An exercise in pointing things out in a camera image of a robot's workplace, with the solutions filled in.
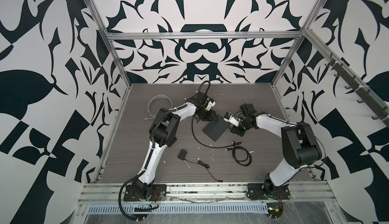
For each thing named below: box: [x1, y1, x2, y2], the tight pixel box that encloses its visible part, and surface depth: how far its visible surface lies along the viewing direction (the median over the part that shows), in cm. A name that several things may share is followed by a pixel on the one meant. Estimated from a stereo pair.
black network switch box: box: [202, 114, 231, 142], surface depth 98 cm
